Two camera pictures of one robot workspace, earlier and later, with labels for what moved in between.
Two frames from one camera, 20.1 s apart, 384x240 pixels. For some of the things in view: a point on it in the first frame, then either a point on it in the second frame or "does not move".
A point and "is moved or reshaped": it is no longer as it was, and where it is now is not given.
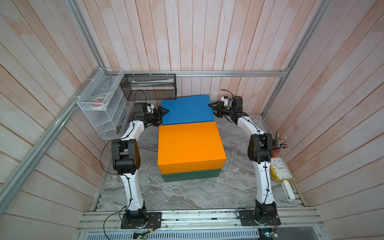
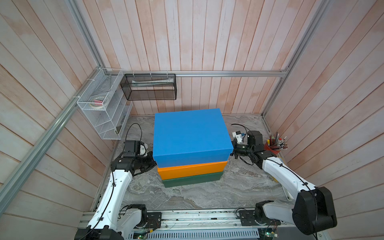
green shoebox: [192, 175] is moved or reshaped
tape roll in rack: [98, 102] does not move
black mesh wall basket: [149, 86] does not move
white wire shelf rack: [106, 103] does not move
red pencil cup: [275, 152] does not move
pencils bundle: [279, 144] does not move
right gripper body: [223, 111] -> [248, 151]
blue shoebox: [188, 109] -> [190, 137]
